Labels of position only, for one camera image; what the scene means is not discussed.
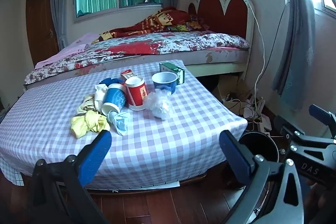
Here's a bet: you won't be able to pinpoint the beige cloth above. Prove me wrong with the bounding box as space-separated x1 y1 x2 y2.
76 94 96 113

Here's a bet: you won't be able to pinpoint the long white cable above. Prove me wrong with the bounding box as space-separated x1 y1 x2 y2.
245 0 267 114

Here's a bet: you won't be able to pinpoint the brown wooden door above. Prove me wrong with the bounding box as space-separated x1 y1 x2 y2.
26 0 59 67

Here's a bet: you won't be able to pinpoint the blue paper cup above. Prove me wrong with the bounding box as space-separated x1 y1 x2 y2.
101 83 128 116

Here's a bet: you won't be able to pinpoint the red and white box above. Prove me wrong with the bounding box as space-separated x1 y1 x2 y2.
120 69 138 81

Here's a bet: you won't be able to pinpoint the pink sheet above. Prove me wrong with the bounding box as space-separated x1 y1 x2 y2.
34 32 99 69

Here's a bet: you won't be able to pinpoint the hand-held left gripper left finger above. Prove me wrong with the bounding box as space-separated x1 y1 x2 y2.
26 130 113 224

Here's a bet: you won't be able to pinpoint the grey patterned curtain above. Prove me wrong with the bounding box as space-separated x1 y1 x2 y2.
270 0 319 111

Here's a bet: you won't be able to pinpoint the floral bedsheet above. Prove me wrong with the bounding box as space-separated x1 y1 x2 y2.
25 31 250 85

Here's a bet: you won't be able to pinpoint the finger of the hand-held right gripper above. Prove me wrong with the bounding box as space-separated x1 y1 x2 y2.
274 115 298 140
308 104 336 132

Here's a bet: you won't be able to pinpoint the yellow cloth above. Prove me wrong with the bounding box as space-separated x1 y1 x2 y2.
70 110 111 139

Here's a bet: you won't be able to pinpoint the white bed frame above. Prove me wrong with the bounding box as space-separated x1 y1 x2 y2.
181 60 248 80

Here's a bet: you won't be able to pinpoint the red printed blanket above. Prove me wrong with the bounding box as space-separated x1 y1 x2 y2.
92 7 210 42

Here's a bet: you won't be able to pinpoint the red and white headboard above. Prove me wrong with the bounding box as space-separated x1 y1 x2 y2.
188 0 255 77

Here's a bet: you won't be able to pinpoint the white cloth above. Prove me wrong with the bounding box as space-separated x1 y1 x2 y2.
94 84 109 110

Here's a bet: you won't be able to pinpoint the blue cloth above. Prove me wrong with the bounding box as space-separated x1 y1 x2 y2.
99 77 125 88

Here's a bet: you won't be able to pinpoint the thin black cable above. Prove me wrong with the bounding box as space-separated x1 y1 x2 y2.
262 6 286 75

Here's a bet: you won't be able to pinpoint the clear plastic bag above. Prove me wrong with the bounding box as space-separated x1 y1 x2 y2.
144 89 174 120

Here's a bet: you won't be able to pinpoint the blue paper bowl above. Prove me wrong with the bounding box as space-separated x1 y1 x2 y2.
152 72 178 95

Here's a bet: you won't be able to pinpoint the black trash bin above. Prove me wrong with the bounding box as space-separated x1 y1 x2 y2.
239 131 279 164

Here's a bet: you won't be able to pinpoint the person's right hand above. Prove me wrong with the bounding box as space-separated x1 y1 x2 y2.
304 179 336 224

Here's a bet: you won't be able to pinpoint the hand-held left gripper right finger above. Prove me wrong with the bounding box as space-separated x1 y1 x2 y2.
219 130 305 224

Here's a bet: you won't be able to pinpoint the green box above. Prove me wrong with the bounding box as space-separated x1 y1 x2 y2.
159 61 185 85

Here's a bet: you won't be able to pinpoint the cardboard box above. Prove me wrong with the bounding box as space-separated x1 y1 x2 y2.
217 76 252 109

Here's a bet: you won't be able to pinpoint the white power strips with cables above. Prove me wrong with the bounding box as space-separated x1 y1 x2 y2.
243 97 272 132

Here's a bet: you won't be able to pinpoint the red paper cup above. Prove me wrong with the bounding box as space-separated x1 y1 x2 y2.
125 76 150 111

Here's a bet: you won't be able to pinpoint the checkered tablecloth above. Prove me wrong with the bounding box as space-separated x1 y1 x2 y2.
0 59 248 191

